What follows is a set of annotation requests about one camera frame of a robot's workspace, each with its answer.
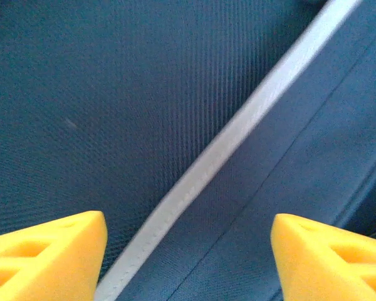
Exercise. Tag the navy blue backpack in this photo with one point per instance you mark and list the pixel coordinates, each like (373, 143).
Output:
(112, 94)

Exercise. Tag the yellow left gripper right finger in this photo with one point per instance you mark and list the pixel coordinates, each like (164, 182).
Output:
(326, 266)

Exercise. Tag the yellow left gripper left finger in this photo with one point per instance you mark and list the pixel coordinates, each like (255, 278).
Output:
(50, 263)

